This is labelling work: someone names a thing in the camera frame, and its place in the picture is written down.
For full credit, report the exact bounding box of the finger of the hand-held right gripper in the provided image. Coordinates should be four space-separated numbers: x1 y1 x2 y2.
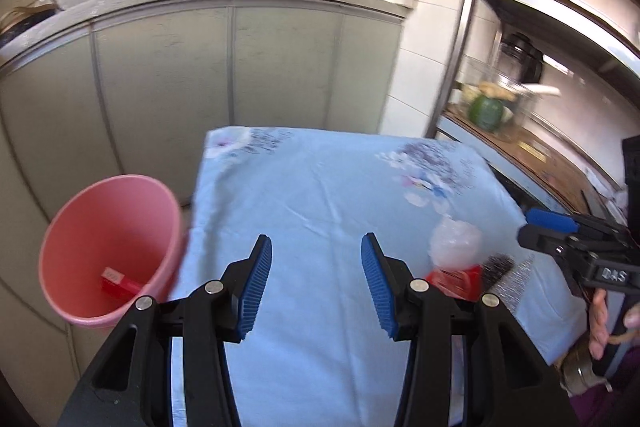
525 208 626 239
516 224 597 269

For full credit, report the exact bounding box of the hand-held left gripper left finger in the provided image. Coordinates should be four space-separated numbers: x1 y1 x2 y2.
57 234 273 427

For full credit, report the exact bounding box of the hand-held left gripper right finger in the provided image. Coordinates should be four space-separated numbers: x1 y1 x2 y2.
361 232 576 427

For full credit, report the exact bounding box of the clear plastic bag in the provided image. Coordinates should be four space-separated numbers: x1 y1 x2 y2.
429 217 483 270

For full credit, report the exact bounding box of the red cardboard box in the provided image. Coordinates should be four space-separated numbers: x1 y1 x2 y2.
100 268 143 298

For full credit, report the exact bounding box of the pink plastic bucket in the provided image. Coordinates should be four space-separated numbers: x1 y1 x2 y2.
37 174 188 329

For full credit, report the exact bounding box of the person's right hand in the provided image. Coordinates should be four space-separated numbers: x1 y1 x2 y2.
587 289 640 361

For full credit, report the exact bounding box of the silver black foil wrapper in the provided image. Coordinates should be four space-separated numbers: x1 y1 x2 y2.
481 253 536 308

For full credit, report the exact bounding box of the red snack packet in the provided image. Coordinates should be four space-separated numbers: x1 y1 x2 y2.
424 266 483 303

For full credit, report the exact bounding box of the light blue floral tablecloth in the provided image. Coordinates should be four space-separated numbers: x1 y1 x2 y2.
167 126 588 427

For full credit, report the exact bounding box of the green round vegetable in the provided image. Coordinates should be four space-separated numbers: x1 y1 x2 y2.
467 94 506 132

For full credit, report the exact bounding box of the purple clothing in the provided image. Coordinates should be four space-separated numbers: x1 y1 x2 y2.
570 372 640 427

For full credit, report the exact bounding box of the black kitchen appliance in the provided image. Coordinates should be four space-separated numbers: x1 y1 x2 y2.
497 32 546 86

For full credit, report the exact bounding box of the clear plastic container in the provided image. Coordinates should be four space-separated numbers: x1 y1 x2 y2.
452 53 537 144

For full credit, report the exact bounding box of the metal shelf rack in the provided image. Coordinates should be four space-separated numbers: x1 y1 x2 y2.
425 0 640 228

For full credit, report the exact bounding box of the grey kitchen cabinet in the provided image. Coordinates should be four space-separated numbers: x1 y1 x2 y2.
0 0 407 358

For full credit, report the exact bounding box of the dark round pan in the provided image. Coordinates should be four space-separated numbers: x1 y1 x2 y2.
0 4 64 51

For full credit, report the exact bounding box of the white utensil handle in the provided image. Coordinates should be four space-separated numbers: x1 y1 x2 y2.
522 83 562 98

